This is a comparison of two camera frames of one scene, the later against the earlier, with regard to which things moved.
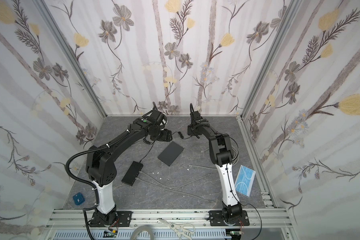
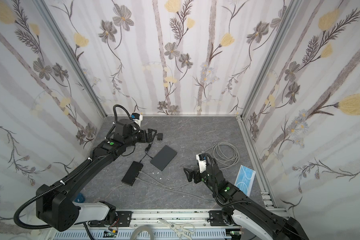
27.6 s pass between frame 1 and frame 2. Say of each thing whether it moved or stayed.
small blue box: stayed
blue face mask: stayed
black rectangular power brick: stayed
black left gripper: moved
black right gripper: moved
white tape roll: stayed
